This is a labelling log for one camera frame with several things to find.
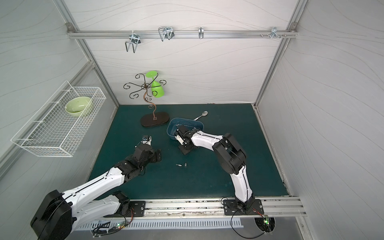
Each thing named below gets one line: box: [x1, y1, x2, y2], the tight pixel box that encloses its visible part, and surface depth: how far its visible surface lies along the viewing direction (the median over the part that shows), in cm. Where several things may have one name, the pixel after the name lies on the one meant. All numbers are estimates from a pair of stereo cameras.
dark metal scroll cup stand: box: [123, 73, 169, 127], surface depth 95 cm
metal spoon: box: [193, 110, 208, 121], surface depth 117 cm
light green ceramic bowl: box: [65, 96, 92, 117], surface depth 73 cm
